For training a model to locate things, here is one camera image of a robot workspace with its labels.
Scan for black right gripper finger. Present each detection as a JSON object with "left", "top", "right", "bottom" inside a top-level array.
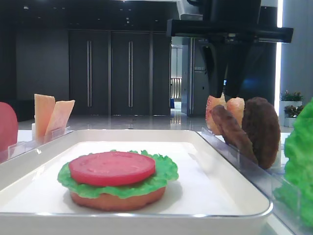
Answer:
[{"left": 225, "top": 44, "right": 252, "bottom": 97}]

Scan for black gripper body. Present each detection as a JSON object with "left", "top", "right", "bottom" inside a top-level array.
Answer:
[{"left": 167, "top": 19, "right": 293, "bottom": 44}]

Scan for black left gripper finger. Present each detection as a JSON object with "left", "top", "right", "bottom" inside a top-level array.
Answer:
[{"left": 202, "top": 44, "right": 228, "bottom": 98}]

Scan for brown meat patty front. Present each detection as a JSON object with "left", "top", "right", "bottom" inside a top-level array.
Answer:
[{"left": 212, "top": 105, "right": 258, "bottom": 164}]

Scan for brown meat patty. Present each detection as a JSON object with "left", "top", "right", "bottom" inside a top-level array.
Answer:
[
  {"left": 212, "top": 105, "right": 258, "bottom": 164},
  {"left": 242, "top": 97, "right": 281, "bottom": 169}
]

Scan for bread slice far right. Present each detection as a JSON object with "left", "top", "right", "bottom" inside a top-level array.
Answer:
[{"left": 205, "top": 93, "right": 226, "bottom": 135}]

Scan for bread slice near right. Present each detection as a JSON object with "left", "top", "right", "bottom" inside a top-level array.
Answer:
[{"left": 226, "top": 97, "right": 245, "bottom": 127}]

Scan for brown meat patty rear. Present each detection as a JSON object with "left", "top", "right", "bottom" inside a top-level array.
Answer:
[{"left": 242, "top": 97, "right": 281, "bottom": 169}]

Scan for green lettuce on tray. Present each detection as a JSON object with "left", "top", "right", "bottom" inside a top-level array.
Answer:
[{"left": 57, "top": 150, "right": 179, "bottom": 199}]

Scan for green lettuce leaf right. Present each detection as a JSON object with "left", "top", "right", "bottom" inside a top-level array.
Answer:
[{"left": 274, "top": 101, "right": 313, "bottom": 227}]

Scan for red tomato slice on tray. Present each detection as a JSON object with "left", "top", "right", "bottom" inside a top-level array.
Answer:
[{"left": 68, "top": 151, "right": 156, "bottom": 187}]

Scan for orange cheese slice right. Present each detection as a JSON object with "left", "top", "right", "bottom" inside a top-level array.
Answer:
[{"left": 45, "top": 100, "right": 75, "bottom": 136}]

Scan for orange cheese slice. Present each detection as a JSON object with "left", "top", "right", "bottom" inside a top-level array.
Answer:
[
  {"left": 45, "top": 100, "right": 75, "bottom": 136},
  {"left": 34, "top": 94, "right": 56, "bottom": 140}
]

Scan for orange cheese slice left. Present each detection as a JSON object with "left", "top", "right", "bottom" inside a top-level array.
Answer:
[{"left": 34, "top": 94, "right": 56, "bottom": 140}]

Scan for bottom bread slice on tray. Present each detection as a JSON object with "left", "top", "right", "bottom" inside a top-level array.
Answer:
[{"left": 70, "top": 187, "right": 166, "bottom": 212}]

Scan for red tomato slice in holder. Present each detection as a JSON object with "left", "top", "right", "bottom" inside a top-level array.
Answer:
[{"left": 0, "top": 102, "right": 18, "bottom": 151}]

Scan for potted flowers planter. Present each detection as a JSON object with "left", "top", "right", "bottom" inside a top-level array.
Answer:
[{"left": 279, "top": 90, "right": 304, "bottom": 126}]

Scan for dark double doors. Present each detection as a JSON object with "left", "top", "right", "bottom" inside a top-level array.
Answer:
[{"left": 69, "top": 30, "right": 171, "bottom": 116}]

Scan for clear long divider right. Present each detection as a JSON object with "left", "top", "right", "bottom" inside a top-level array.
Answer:
[{"left": 200, "top": 127, "right": 310, "bottom": 235}]

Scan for clear long divider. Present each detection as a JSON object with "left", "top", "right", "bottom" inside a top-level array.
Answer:
[
  {"left": 0, "top": 126, "right": 71, "bottom": 163},
  {"left": 200, "top": 127, "right": 310, "bottom": 235}
]

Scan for white rectangular tray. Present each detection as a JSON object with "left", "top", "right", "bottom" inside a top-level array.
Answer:
[{"left": 0, "top": 130, "right": 273, "bottom": 235}]

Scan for clear long divider left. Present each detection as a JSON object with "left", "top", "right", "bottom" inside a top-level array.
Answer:
[{"left": 0, "top": 126, "right": 71, "bottom": 163}]

